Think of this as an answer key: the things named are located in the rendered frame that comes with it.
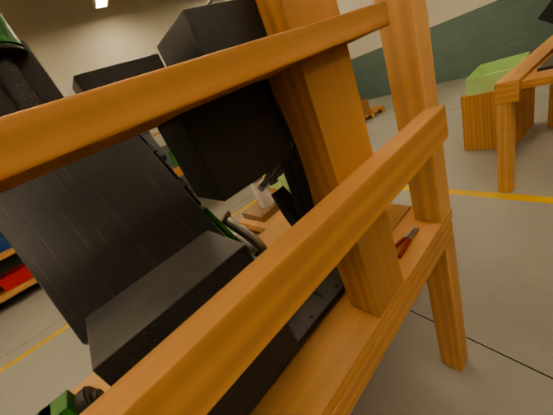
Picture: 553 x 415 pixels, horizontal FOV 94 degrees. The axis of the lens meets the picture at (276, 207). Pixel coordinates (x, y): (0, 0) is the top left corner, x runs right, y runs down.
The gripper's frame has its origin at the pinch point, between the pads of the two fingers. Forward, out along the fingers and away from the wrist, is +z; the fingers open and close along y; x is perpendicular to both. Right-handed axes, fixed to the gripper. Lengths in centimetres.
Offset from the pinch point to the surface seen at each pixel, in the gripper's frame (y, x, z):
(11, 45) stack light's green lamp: 57, -8, 28
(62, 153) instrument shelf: 55, 3, 32
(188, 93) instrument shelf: 53, 4, 20
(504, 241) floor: -88, 129, -104
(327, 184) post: 27.8, 19.1, 4.6
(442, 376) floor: -69, 110, 1
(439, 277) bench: -27, 71, -21
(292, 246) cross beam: 36.3, 21.0, 22.0
